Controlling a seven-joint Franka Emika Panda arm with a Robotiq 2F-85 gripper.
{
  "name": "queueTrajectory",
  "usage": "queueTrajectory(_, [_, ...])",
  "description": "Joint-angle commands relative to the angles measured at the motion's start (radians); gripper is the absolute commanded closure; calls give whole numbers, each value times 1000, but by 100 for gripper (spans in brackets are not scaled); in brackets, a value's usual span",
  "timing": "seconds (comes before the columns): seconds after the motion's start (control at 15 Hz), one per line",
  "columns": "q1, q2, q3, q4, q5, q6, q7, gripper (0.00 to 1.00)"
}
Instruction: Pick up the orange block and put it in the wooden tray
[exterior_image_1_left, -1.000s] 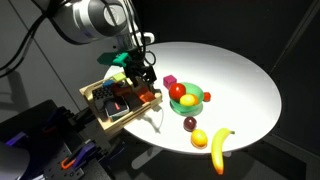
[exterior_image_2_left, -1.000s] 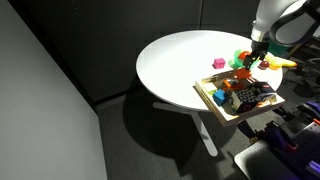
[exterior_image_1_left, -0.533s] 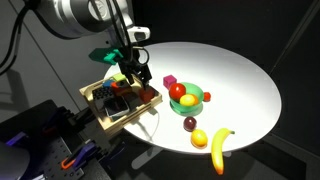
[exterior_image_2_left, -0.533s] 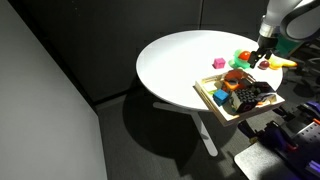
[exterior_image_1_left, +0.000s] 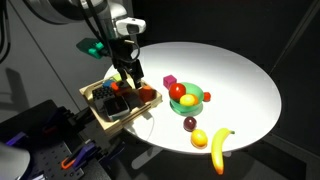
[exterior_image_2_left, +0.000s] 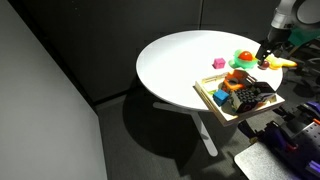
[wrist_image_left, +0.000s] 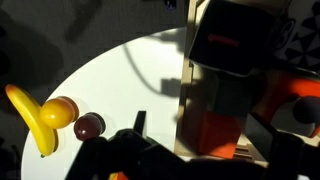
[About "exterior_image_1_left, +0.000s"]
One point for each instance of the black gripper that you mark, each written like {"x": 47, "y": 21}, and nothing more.
{"x": 123, "y": 50}

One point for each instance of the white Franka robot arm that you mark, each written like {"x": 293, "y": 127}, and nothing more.
{"x": 60, "y": 10}

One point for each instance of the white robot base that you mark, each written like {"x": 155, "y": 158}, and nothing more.
{"x": 11, "y": 161}

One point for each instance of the orange block with eye print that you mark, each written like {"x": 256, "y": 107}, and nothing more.
{"x": 115, "y": 86}

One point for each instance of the blue block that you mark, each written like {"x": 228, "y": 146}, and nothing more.
{"x": 107, "y": 83}

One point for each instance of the black white triangle pattern block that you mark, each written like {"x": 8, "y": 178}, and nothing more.
{"x": 102, "y": 93}

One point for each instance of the black block with red mark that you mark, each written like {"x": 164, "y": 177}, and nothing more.
{"x": 116, "y": 107}

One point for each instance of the small grey block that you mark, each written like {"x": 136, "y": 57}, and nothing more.
{"x": 99, "y": 106}

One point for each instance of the wooden tray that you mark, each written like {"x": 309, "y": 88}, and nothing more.
{"x": 110, "y": 128}

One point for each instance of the black tray holder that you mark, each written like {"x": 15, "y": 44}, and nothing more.
{"x": 86, "y": 128}

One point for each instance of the magenta cube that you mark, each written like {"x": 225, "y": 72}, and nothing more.
{"x": 169, "y": 81}

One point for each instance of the red apple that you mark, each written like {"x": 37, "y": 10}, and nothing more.
{"x": 177, "y": 91}

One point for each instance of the yellow lemon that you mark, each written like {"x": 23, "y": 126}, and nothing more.
{"x": 187, "y": 100}

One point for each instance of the green translucent bowl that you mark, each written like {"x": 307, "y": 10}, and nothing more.
{"x": 195, "y": 88}

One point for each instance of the small orange fruit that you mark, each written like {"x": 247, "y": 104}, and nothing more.
{"x": 197, "y": 99}

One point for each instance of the dark purple plum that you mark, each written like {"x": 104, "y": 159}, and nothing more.
{"x": 190, "y": 123}

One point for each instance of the small red fruit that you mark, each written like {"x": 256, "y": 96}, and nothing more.
{"x": 207, "y": 96}

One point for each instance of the purple orange spring clamp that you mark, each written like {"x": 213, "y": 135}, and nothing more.
{"x": 56, "y": 116}
{"x": 80, "y": 155}

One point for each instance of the yellow orange round fruit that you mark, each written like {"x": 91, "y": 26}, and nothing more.
{"x": 199, "y": 138}

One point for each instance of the black perforated base board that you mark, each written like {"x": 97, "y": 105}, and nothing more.
{"x": 50, "y": 156}

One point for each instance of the yellow banana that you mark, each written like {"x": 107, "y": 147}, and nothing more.
{"x": 218, "y": 150}

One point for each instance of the teal green camera mount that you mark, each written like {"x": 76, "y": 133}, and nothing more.
{"x": 90, "y": 46}

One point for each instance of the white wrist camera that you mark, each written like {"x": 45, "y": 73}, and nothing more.
{"x": 130, "y": 25}

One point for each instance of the grey table pedestal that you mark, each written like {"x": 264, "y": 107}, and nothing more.
{"x": 145, "y": 158}

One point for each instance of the silver metal bracket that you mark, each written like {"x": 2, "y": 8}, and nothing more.
{"x": 15, "y": 139}

